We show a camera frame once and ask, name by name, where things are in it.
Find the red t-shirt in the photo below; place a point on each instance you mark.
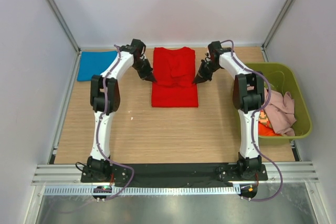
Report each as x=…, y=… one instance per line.
x=174, y=70

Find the orange t-shirt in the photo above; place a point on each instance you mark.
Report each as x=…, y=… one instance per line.
x=266, y=131

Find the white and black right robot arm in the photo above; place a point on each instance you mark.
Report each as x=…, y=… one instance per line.
x=248, y=98

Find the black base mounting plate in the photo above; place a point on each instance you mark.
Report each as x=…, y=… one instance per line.
x=173, y=175

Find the aluminium front rail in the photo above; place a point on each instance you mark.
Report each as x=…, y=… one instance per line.
x=287, y=172

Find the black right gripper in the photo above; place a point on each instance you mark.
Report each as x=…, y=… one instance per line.
x=199, y=78

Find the white slotted cable duct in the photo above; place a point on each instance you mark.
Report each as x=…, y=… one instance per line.
x=95, y=190

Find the olive green plastic bin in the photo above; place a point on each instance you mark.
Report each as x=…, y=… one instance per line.
x=280, y=78

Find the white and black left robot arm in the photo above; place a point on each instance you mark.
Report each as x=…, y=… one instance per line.
x=105, y=101

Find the pink t-shirt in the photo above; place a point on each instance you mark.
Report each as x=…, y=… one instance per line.
x=281, y=113

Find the folded blue t-shirt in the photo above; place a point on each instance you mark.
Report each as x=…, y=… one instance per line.
x=94, y=63

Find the white printed t-shirt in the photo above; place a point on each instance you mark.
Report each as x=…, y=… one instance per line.
x=263, y=118

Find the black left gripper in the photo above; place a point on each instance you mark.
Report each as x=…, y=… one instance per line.
x=146, y=75

